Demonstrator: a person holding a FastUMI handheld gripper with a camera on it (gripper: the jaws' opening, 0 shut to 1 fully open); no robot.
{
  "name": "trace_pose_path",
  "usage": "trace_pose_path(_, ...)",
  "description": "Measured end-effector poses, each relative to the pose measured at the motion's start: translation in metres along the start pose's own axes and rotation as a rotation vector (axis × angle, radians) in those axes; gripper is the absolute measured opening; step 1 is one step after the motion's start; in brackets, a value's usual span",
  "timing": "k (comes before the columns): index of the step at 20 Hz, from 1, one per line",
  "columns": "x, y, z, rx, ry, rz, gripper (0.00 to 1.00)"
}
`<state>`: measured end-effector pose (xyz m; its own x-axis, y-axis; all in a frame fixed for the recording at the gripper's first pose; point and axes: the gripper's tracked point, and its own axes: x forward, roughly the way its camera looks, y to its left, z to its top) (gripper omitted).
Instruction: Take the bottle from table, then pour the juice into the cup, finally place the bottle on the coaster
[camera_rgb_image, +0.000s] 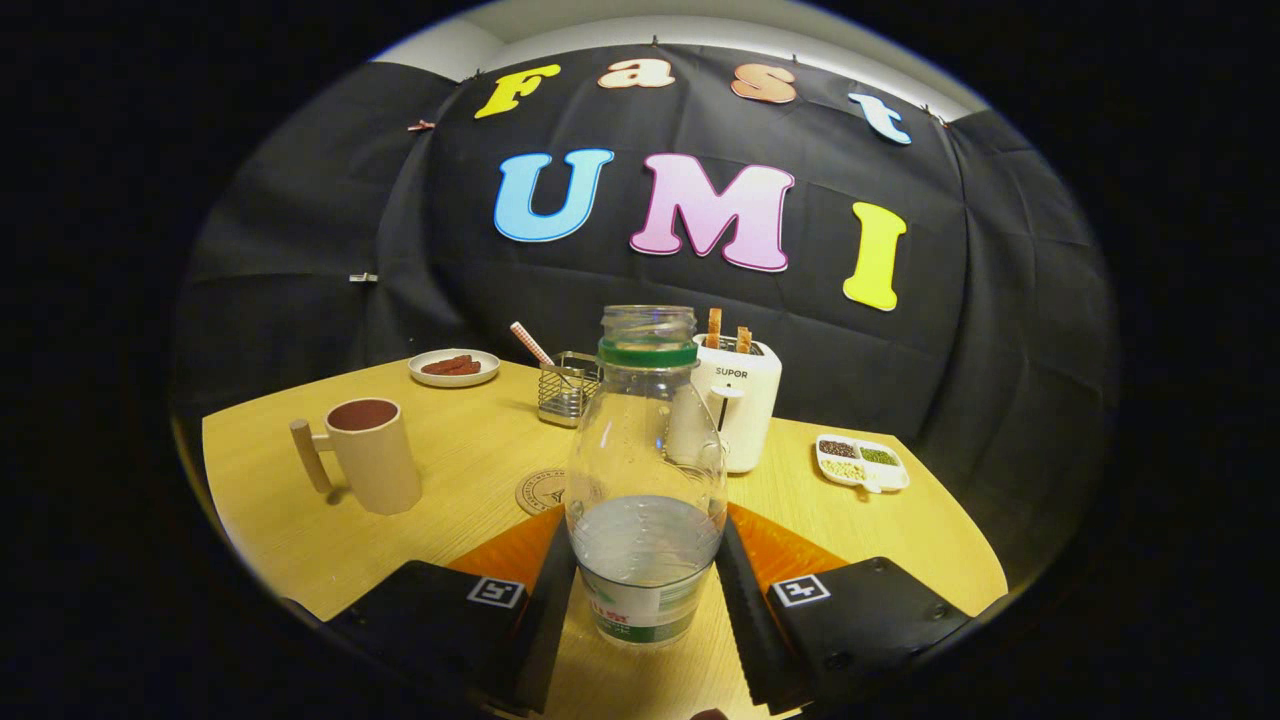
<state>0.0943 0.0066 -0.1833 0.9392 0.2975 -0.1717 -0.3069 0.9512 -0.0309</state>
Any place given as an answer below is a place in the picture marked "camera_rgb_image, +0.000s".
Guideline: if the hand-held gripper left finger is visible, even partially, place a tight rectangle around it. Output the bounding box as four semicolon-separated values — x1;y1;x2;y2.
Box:
325;505;579;716

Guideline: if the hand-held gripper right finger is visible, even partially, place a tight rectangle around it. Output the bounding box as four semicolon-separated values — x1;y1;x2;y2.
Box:
713;503;973;716

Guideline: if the clear plastic juice bottle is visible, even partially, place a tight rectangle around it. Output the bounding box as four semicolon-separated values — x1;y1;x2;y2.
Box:
563;305;729;648

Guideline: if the round wooden coaster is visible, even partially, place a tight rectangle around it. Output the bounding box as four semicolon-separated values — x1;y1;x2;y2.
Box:
515;468;569;518

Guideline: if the beige cup with wooden handle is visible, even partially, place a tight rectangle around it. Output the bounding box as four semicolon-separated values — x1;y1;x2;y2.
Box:
290;397;423;517

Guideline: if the white divided bean dish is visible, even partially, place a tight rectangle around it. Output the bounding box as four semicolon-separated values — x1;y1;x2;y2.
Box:
815;434;911;495

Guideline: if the white toaster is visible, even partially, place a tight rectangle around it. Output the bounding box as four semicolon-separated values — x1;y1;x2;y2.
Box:
665;333;784;475

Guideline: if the wooden table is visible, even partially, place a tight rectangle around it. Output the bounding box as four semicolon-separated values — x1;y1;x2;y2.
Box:
200;358;1009;720

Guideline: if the white round plate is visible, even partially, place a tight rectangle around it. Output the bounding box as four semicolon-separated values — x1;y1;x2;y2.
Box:
408;348;502;389

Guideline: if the black backdrop cloth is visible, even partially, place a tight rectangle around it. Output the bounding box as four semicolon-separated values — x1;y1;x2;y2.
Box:
172;42;1119;591

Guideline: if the metal wire basket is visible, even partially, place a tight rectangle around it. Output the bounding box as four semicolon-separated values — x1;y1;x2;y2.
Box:
537;351;602;429

